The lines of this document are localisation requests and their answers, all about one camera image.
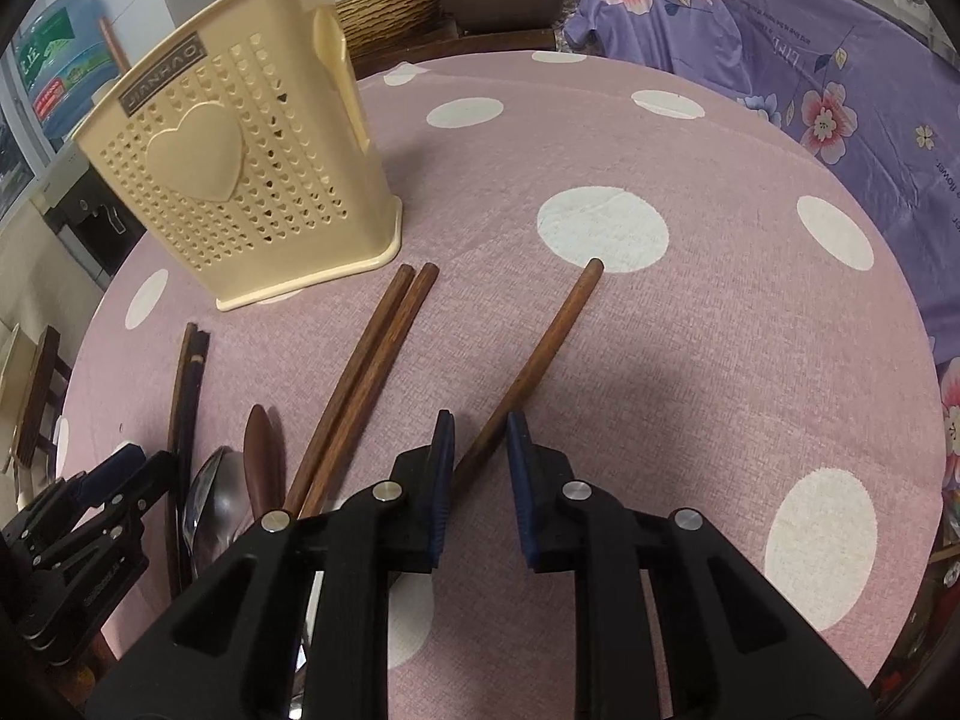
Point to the dark wooden chopstick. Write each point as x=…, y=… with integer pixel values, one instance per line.
x=193, y=390
x=178, y=405

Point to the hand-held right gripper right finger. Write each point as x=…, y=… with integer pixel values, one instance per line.
x=521, y=469

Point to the pink polka dot tablecloth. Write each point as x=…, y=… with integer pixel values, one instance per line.
x=637, y=390

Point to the brown wooden pole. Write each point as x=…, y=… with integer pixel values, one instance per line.
x=114, y=45

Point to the blue water bottle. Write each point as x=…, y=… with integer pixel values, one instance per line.
x=60, y=60

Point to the wooden stool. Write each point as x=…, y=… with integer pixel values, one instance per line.
x=45, y=390

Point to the purple floral cloth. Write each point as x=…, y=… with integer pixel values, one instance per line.
x=862, y=127

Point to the brown wooden chopstick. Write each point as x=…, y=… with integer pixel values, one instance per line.
x=356, y=375
x=379, y=382
x=540, y=360

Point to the beige plastic utensil holder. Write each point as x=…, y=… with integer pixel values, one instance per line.
x=247, y=202

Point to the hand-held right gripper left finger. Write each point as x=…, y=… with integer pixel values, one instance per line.
x=442, y=469

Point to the dark wooden stand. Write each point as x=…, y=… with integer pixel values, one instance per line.
x=510, y=40

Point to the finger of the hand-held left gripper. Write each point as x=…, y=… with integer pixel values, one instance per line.
x=109, y=469
x=146, y=487

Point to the water dispenser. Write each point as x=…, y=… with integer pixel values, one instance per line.
x=82, y=202

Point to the wicker basket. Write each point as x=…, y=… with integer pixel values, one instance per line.
x=390, y=15

